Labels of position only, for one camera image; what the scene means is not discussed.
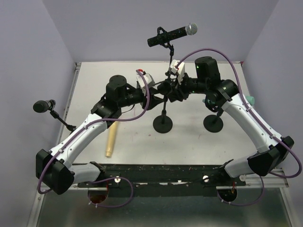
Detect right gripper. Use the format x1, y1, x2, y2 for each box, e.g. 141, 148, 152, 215
166, 71, 207, 102

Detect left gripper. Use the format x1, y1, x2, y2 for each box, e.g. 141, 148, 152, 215
118, 86, 165, 111

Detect round base microphone stand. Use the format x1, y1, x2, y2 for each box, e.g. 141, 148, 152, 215
152, 81, 174, 134

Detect black tripod microphone stand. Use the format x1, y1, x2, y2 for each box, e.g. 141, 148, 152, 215
157, 26, 174, 66

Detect gold microphone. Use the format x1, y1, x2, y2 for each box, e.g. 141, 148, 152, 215
105, 122, 119, 158

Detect black glitter microphone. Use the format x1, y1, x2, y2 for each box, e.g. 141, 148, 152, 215
147, 23, 198, 48

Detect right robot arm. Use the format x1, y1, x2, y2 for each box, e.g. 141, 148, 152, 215
168, 56, 294, 185

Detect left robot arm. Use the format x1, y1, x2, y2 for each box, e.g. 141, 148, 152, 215
36, 70, 155, 195

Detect right round base stand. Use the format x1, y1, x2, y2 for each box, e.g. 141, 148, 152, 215
203, 92, 225, 133

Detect teal microphone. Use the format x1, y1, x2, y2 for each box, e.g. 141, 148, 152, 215
202, 96, 255, 105

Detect left edge microphone stand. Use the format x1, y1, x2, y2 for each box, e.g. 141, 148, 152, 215
49, 99, 77, 132

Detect small black microphone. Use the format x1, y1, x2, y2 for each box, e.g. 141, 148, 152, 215
33, 99, 56, 113

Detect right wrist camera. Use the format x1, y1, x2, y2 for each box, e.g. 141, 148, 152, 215
169, 60, 185, 85

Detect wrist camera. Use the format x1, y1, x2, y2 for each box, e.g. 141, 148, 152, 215
136, 73, 155, 91
169, 60, 185, 85

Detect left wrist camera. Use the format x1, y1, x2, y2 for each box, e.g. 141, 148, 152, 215
136, 73, 155, 91

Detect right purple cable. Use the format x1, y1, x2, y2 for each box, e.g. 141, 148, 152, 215
176, 48, 299, 206

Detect purple cable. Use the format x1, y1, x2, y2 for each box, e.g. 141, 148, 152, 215
176, 48, 299, 206
37, 70, 150, 209

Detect black mounting rail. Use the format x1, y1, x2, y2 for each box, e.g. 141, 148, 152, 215
78, 164, 246, 198

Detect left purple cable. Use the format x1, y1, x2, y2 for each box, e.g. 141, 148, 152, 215
37, 70, 150, 209

